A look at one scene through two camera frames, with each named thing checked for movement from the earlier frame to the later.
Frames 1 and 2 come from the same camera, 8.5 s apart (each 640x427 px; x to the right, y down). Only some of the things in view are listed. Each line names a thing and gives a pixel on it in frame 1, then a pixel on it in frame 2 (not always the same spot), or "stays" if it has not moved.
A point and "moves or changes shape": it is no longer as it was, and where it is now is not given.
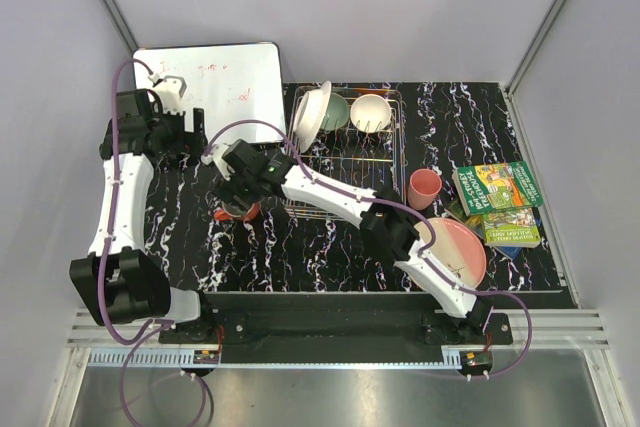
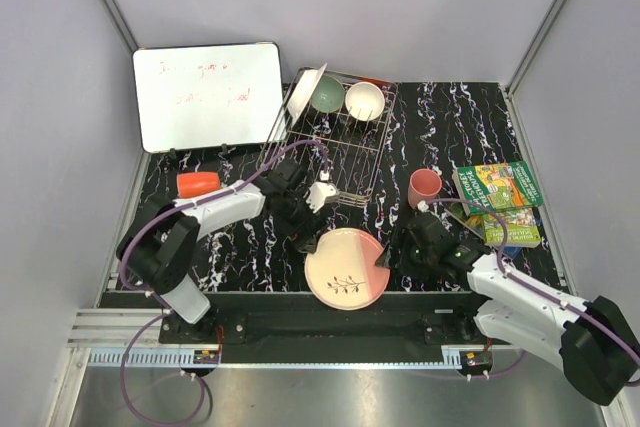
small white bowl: x=370 y=113 moves or changes shape
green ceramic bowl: x=337 y=113 -> x=329 y=95
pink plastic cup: x=424 y=184 stays
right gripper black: x=226 y=190 -> x=402 y=240
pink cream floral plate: x=456 y=251 moves or changes shape
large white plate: x=310 y=116 -> x=304 y=85
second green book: x=515 y=228 stays
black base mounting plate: x=335 y=320 stays
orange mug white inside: x=230 y=213 moves or changes shape
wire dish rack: x=360 y=143 moves or changes shape
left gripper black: x=192 y=143 -> x=304 y=239
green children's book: x=494 y=188 stays
